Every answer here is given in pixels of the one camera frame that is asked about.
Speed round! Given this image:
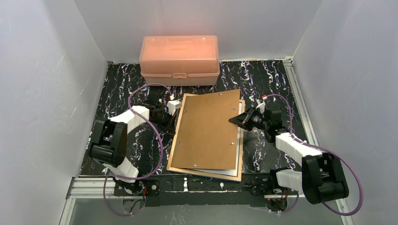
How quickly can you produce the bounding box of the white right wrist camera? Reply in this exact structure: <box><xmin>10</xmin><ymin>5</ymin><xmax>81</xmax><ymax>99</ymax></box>
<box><xmin>256</xmin><ymin>99</ymin><xmax>265</xmax><ymax>114</ymax></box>

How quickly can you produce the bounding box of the aluminium front mounting rail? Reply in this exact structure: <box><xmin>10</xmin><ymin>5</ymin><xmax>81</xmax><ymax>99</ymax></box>
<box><xmin>65</xmin><ymin>176</ymin><xmax>346</xmax><ymax>200</ymax></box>

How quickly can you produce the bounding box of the brown cardboard backing board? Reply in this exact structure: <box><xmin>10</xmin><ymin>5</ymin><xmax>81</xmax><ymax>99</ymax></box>
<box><xmin>170</xmin><ymin>89</ymin><xmax>242</xmax><ymax>171</ymax></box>

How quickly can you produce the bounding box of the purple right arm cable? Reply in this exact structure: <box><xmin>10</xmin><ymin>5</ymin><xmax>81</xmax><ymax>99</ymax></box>
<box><xmin>261</xmin><ymin>94</ymin><xmax>364</xmax><ymax>217</ymax></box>

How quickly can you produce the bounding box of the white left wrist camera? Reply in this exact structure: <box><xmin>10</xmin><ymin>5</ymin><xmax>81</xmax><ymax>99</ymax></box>
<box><xmin>166</xmin><ymin>100</ymin><xmax>182</xmax><ymax>115</ymax></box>

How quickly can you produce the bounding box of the translucent pink plastic storage box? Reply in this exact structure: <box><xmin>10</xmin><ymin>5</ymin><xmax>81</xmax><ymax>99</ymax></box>
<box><xmin>139</xmin><ymin>36</ymin><xmax>220</xmax><ymax>86</ymax></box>

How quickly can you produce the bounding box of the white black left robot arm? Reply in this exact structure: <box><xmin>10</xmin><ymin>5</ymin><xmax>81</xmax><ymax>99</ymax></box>
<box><xmin>87</xmin><ymin>94</ymin><xmax>182</xmax><ymax>183</ymax></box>

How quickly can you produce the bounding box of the hot air balloon photo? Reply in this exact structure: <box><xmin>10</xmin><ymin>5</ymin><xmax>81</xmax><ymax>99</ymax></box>
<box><xmin>191</xmin><ymin>101</ymin><xmax>244</xmax><ymax>178</ymax></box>

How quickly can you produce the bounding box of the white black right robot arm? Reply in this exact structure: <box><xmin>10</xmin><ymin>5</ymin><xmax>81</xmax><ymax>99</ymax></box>
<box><xmin>229</xmin><ymin>106</ymin><xmax>349</xmax><ymax>204</ymax></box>

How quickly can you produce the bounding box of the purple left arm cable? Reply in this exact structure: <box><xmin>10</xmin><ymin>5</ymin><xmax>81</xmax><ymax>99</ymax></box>
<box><xmin>103</xmin><ymin>82</ymin><xmax>175</xmax><ymax>217</ymax></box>

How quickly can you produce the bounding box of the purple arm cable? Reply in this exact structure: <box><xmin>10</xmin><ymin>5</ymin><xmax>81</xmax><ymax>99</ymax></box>
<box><xmin>261</xmin><ymin>94</ymin><xmax>364</xmax><ymax>217</ymax></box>
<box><xmin>103</xmin><ymin>82</ymin><xmax>175</xmax><ymax>217</ymax></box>

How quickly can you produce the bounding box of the blue wooden picture frame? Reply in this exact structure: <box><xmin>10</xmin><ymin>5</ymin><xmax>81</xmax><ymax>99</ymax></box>
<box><xmin>166</xmin><ymin>93</ymin><xmax>246</xmax><ymax>183</ymax></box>

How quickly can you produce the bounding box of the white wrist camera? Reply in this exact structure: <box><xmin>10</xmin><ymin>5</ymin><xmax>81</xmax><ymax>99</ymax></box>
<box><xmin>256</xmin><ymin>99</ymin><xmax>265</xmax><ymax>114</ymax></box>
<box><xmin>166</xmin><ymin>100</ymin><xmax>182</xmax><ymax>115</ymax></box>

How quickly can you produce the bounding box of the aluminium right side rail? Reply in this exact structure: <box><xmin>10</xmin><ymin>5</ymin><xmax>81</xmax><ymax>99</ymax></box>
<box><xmin>282</xmin><ymin>58</ymin><xmax>319</xmax><ymax>145</ymax></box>

